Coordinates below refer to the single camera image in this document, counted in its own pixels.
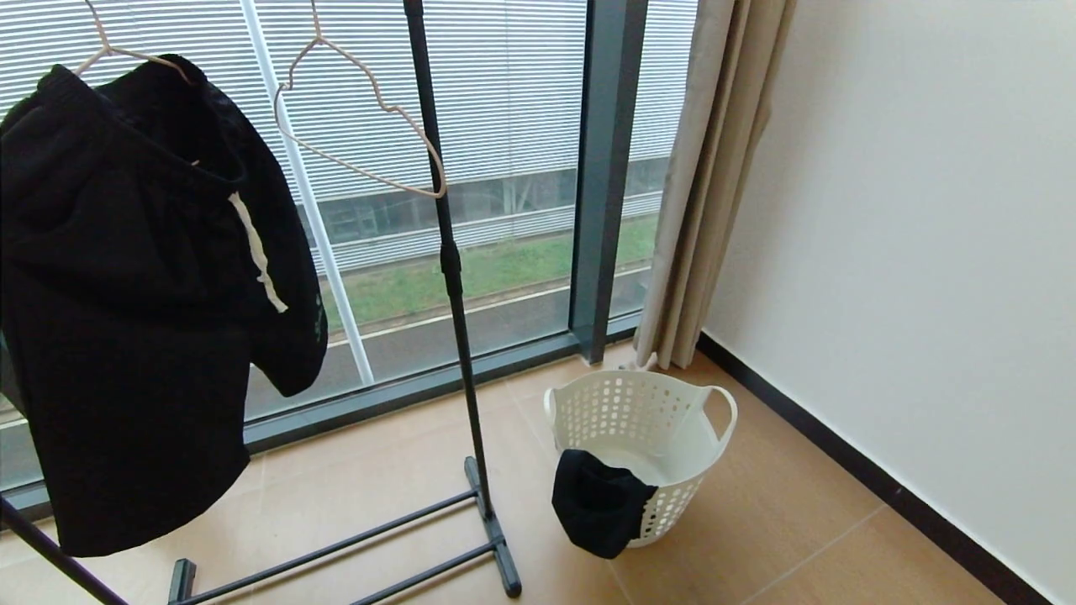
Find black drawstring shorts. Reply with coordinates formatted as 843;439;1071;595
0;53;330;558

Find black clothes rack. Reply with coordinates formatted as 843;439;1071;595
0;0;524;605

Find white laundry basket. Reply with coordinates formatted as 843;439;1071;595
543;370;739;549

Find pink clothes hanger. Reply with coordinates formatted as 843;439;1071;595
273;0;448;200
76;0;194;85

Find window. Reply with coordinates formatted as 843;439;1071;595
0;0;699;513

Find beige curtain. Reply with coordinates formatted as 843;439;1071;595
632;0;798;372

